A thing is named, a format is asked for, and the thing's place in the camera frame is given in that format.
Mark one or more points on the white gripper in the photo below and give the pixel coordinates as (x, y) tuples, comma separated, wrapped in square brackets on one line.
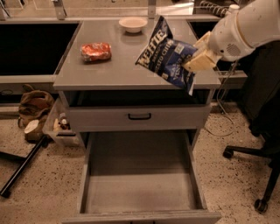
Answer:
[(227, 39)]

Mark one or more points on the blue Kettle chip bag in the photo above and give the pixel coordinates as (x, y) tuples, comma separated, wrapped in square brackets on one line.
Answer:
[(165, 56)]

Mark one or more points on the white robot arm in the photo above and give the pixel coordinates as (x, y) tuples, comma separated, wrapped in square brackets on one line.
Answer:
[(259, 22)]

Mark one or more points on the closed grey top drawer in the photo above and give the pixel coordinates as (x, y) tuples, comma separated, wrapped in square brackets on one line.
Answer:
[(115, 118)]

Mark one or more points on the orange snack bag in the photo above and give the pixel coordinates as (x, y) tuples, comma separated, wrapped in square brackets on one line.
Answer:
[(96, 51)]

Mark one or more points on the grey drawer cabinet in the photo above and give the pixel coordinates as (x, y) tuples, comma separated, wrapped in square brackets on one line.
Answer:
[(118, 81)]

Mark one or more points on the open grey middle drawer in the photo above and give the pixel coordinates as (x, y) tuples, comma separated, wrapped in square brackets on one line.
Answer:
[(140, 177)]

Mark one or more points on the black office chair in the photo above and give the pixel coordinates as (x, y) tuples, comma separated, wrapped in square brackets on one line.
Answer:
[(261, 101)]

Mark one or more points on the white ceramic bowl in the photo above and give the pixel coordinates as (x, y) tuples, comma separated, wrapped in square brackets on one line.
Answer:
[(133, 24)]

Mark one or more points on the brown backpack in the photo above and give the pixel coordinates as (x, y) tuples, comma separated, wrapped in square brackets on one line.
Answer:
[(34, 108)]

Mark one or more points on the black metal floor stand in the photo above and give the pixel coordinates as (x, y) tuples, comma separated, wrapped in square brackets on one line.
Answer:
[(22, 164)]

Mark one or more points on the white ribbed hose fixture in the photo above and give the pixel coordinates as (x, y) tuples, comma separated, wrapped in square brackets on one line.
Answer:
[(217, 10)]

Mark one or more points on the black drawer handle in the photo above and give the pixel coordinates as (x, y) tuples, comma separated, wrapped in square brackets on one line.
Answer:
[(139, 117)]

